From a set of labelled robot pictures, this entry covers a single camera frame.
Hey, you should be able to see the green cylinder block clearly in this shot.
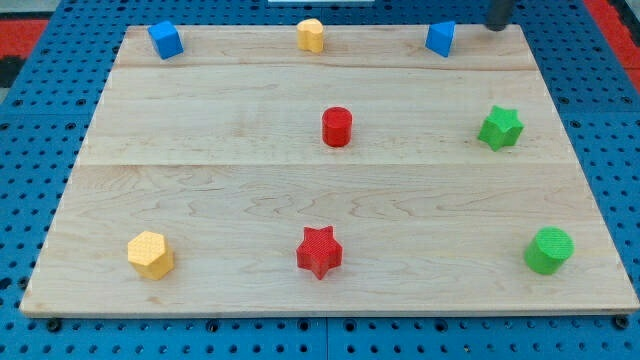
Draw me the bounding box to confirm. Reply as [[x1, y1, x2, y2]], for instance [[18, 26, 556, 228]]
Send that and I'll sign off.
[[524, 226, 575, 275]]

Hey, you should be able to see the blue triangle block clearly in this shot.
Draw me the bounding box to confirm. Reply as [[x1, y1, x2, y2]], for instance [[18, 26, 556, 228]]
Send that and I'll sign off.
[[425, 21, 456, 57]]

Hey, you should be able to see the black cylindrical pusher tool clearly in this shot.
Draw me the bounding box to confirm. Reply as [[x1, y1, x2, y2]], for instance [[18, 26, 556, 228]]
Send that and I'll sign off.
[[485, 0, 516, 32]]

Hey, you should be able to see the wooden board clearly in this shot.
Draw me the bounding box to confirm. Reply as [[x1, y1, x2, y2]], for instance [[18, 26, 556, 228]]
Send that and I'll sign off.
[[20, 25, 639, 318]]

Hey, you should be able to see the blue cube block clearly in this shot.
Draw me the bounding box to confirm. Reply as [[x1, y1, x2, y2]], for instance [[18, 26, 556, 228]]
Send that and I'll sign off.
[[147, 20, 184, 60]]

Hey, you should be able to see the yellow hexagon block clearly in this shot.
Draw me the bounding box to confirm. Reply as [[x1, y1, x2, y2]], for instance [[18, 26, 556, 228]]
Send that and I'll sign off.
[[127, 231, 175, 280]]

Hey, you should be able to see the red star block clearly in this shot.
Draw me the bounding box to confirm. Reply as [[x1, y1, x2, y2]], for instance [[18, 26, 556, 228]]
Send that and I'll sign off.
[[296, 226, 343, 280]]

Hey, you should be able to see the green star block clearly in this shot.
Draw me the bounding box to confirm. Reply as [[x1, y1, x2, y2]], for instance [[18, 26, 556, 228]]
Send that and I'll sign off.
[[477, 105, 524, 151]]

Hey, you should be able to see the red cylinder block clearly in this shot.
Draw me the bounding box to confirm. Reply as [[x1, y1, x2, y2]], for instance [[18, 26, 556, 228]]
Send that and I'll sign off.
[[321, 107, 353, 147]]

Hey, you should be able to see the yellow heart block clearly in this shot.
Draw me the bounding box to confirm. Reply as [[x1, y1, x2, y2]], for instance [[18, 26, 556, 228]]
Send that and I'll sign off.
[[296, 18, 324, 53]]

